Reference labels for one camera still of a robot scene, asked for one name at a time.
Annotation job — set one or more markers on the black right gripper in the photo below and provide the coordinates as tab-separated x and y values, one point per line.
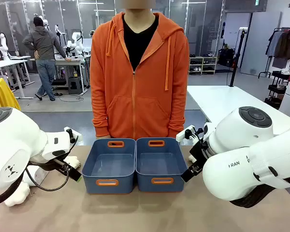
199	152

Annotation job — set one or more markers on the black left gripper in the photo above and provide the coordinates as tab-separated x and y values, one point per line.
61	166

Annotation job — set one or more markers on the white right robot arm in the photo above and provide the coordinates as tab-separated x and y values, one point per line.
244	174

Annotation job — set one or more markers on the person's left forearm orange sleeve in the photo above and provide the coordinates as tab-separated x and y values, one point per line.
178	113

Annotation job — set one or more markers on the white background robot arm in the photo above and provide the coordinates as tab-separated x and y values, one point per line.
76	39
1	44

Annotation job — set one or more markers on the person's right forearm orange sleeve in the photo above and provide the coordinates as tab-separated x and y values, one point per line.
99	113

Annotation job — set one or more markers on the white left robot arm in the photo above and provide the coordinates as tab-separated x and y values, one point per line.
14	145

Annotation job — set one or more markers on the person's right hand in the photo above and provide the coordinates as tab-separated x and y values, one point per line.
103	137

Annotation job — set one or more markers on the large white table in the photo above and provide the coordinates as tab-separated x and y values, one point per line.
227	101

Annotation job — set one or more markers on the black step stool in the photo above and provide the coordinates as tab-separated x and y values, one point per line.
75	85

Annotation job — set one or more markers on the person in orange hoodie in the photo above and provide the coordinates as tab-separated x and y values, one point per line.
137	96

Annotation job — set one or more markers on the wooden shoe rack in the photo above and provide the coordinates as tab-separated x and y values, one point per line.
203	65

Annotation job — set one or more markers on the white workbench with robots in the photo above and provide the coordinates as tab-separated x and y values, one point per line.
72	61

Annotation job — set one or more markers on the black rolling cart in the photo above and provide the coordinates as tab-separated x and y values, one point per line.
278	89

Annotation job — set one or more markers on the black bags pile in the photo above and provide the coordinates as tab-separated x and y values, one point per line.
226	56

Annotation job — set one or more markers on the white desk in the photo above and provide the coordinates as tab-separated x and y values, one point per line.
7	64

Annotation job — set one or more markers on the black tripod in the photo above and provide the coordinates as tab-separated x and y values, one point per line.
237	55

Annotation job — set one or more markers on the man in grey hoodie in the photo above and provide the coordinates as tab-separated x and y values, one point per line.
44	46

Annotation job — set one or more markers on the black clothes rack with garments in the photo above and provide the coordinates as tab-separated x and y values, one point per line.
284	46

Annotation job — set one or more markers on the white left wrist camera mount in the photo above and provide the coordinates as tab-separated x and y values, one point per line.
77	137

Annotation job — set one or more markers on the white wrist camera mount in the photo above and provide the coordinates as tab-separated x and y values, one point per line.
77	137
181	135

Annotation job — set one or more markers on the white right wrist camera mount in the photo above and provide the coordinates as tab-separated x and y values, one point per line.
181	135

